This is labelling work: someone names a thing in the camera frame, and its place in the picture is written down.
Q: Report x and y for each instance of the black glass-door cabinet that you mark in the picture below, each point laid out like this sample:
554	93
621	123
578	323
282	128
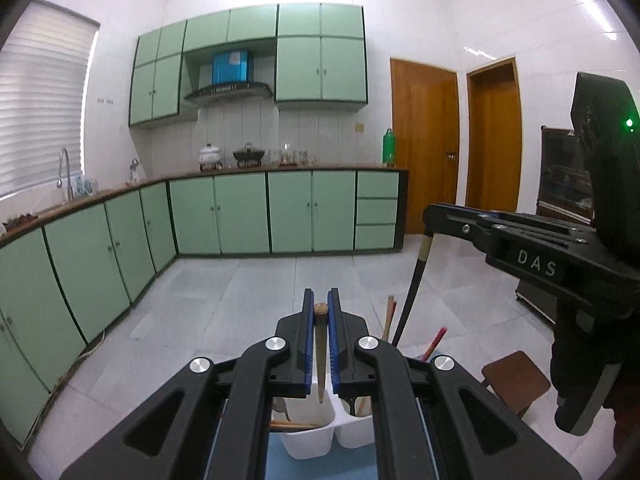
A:
565	175

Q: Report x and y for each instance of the person's right hand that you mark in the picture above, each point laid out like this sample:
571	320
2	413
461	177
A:
590	345

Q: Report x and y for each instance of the wooden door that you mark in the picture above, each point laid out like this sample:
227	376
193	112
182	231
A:
425	150
495	140

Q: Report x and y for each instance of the black gold-banded chopstick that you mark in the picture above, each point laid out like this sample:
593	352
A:
412	285

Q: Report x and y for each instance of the green kitchen cabinets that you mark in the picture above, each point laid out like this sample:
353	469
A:
240	215
300	70

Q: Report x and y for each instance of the window blinds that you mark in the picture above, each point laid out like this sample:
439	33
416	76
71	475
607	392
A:
40	110

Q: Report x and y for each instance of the black range hood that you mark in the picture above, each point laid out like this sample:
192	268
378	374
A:
230	92

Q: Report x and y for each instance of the brown wooden stool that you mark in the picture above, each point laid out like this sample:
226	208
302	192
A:
515	375

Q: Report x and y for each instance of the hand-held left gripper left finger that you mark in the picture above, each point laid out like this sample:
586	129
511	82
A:
307	350

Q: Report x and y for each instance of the blue range hood chimney cover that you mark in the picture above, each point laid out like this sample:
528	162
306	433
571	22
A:
231	66

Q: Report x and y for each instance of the green upper kitchen cabinets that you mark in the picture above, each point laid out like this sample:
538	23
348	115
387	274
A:
300	70

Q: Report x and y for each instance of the green bottle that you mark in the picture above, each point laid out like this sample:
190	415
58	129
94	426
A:
389	147

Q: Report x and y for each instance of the cluster of glass jars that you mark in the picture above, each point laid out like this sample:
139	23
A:
295	157

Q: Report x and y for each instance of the green lower kitchen cabinets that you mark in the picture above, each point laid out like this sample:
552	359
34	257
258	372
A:
240	215

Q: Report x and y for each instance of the set of mixed chopsticks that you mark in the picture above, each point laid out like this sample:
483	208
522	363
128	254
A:
436	342

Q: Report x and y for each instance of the white cooking pot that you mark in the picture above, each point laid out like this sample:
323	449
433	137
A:
210	156

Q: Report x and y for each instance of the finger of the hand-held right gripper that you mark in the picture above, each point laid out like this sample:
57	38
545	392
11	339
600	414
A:
450	222
540	220

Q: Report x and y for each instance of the plain bamboo chopstick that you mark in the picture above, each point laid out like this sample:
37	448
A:
320	350

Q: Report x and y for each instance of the metal sink faucet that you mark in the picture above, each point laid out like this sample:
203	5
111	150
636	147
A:
66	170

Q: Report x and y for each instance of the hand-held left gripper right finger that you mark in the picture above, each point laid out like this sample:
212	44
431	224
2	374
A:
335	350

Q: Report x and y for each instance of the white two-compartment utensil holder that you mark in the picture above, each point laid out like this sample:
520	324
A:
310	442

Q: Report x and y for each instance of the black cooking pot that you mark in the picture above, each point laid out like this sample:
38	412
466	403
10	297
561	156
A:
247	155

